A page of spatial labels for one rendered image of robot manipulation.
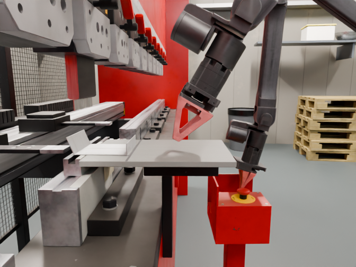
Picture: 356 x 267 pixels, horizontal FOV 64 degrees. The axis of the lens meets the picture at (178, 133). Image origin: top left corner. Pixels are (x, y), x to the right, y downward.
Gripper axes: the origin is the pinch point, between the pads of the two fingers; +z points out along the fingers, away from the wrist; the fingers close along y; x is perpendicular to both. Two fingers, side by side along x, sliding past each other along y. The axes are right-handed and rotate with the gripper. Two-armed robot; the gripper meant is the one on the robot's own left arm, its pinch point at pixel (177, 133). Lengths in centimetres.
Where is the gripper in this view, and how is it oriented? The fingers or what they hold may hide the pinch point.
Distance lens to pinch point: 53.3
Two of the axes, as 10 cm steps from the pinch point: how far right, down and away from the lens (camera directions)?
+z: -4.9, 8.6, 1.6
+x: 8.7, 4.9, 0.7
